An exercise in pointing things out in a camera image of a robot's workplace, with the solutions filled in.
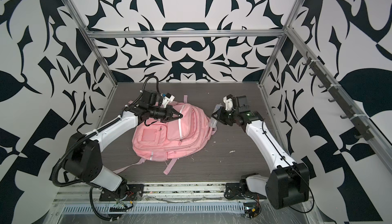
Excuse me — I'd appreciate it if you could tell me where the pink student backpack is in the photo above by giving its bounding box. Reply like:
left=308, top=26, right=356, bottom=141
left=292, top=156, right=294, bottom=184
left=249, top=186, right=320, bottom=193
left=132, top=95, right=217, bottom=175

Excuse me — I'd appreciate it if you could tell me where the clear plastic ruler box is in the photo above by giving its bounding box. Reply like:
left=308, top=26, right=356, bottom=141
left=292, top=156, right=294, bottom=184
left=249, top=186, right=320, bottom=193
left=208, top=117, right=217, bottom=129

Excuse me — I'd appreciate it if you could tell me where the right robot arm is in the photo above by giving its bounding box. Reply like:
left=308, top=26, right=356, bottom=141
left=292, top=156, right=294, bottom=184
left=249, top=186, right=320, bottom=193
left=212, top=95, right=312, bottom=209

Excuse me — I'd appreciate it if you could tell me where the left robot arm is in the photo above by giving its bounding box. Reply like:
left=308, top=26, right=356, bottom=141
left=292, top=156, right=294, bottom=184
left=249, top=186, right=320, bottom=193
left=57, top=91, right=182, bottom=192

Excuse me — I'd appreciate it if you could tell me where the small green circuit board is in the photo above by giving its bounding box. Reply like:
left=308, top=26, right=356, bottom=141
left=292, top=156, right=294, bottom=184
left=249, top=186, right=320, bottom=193
left=244, top=203, right=261, bottom=219

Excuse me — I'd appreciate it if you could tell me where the grey hook rack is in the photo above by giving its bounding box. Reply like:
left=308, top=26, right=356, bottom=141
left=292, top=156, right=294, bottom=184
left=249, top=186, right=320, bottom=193
left=303, top=51, right=375, bottom=141

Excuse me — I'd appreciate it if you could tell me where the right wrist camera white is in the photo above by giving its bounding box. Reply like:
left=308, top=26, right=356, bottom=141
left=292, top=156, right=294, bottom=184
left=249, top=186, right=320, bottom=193
left=223, top=94, right=233, bottom=111

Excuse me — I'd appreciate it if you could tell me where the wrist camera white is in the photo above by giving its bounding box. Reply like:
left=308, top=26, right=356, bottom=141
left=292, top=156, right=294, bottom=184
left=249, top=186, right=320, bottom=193
left=223, top=94, right=233, bottom=111
left=161, top=93, right=175, bottom=108

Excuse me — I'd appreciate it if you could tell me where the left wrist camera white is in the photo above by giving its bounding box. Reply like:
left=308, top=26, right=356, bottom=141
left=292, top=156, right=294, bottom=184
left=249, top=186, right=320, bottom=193
left=161, top=93, right=175, bottom=108

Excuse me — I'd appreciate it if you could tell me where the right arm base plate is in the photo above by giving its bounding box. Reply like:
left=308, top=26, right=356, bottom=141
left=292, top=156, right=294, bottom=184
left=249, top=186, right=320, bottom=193
left=224, top=183, right=266, bottom=200

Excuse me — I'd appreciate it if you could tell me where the aluminium front rail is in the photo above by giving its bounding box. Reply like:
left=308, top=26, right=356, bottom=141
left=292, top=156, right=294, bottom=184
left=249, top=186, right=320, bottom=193
left=51, top=179, right=314, bottom=206

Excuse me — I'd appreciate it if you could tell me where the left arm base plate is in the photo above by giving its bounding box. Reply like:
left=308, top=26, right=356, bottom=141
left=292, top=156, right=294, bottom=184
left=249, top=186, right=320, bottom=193
left=99, top=184, right=145, bottom=202

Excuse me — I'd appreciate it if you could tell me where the white vented cable duct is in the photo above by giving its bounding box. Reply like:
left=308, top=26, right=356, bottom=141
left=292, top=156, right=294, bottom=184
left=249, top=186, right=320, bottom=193
left=61, top=202, right=246, bottom=215

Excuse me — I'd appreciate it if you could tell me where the aluminium frame crossbar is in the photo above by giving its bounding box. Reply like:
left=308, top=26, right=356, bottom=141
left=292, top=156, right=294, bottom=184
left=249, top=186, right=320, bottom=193
left=87, top=29, right=284, bottom=39

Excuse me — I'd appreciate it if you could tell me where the black corrugated cable hose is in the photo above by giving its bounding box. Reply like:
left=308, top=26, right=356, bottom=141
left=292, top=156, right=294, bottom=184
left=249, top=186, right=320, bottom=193
left=50, top=75, right=161, bottom=222

